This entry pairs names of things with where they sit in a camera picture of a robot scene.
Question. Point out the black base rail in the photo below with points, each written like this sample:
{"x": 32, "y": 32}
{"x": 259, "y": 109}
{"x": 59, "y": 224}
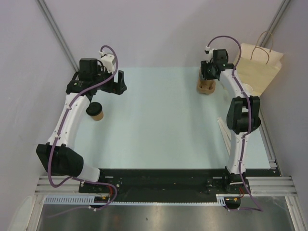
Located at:
{"x": 160, "y": 185}

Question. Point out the stack of paper cups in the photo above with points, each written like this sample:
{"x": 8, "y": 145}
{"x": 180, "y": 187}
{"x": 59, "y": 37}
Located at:
{"x": 247, "y": 87}

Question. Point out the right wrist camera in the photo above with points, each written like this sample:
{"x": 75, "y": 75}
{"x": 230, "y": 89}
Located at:
{"x": 209, "y": 53}

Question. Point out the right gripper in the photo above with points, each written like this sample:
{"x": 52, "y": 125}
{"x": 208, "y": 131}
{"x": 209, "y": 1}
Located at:
{"x": 204, "y": 65}

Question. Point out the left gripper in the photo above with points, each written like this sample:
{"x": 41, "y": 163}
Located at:
{"x": 117, "y": 88}

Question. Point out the brown paper bag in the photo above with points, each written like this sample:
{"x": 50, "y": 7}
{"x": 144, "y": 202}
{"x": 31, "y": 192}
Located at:
{"x": 258, "y": 66}

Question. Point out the wrapped straw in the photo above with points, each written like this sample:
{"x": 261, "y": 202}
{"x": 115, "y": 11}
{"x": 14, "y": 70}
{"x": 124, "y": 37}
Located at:
{"x": 226, "y": 133}

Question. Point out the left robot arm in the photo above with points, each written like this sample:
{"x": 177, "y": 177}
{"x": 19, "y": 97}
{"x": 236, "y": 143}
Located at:
{"x": 57, "y": 155}

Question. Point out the aluminium frame rail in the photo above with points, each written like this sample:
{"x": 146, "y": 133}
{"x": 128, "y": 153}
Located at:
{"x": 282, "y": 142}

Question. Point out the cardboard cup carrier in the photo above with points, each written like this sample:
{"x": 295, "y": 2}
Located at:
{"x": 205, "y": 86}

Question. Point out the black cup lid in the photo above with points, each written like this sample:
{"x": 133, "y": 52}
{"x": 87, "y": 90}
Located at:
{"x": 94, "y": 109}

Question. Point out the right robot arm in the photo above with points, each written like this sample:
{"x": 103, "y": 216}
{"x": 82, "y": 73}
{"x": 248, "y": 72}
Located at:
{"x": 242, "y": 117}

